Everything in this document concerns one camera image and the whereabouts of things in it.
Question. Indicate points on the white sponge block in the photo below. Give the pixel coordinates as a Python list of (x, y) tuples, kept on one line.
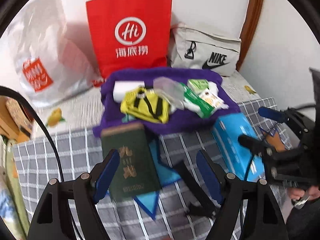
[(125, 90)]

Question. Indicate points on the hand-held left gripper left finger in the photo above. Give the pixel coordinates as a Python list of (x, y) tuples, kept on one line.
[(105, 177)]

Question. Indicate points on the beige fabric bag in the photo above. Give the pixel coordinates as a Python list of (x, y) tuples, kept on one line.
[(212, 45)]

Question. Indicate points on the long green tissue pack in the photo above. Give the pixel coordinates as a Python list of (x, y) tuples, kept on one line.
[(197, 102)]

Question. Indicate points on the grey checkered blanket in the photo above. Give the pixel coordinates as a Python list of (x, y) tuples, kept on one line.
[(50, 155)]

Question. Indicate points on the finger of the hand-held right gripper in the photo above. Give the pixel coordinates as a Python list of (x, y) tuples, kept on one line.
[(272, 115), (252, 143)]

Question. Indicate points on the person's right hand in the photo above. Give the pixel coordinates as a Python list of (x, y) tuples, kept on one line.
[(300, 195)]

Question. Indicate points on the blue tissue box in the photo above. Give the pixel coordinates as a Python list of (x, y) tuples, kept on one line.
[(230, 135)]

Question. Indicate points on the red paper bag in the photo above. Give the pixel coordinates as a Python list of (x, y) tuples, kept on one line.
[(130, 12)]

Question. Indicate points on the purple towel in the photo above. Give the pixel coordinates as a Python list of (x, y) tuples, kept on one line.
[(187, 122)]

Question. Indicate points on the translucent white packet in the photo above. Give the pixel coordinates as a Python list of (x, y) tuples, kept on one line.
[(167, 90)]

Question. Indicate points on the light green cloth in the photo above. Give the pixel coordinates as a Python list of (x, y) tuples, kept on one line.
[(12, 180)]

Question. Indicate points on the white plastic shopping bag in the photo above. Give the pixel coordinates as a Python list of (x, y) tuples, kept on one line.
[(50, 42)]

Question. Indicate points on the wooden bed frame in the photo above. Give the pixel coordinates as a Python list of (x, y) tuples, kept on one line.
[(252, 17)]

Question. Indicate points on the dark green book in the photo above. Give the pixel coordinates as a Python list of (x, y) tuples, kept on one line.
[(130, 155)]

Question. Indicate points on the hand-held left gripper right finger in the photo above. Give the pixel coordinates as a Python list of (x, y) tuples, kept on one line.
[(208, 177)]

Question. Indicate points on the small white sachet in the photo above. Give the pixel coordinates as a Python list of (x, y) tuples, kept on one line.
[(212, 100)]

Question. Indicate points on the small green tissue pack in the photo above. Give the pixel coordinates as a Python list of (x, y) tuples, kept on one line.
[(197, 83)]

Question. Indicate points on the brown box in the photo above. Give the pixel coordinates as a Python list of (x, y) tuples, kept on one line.
[(12, 125)]

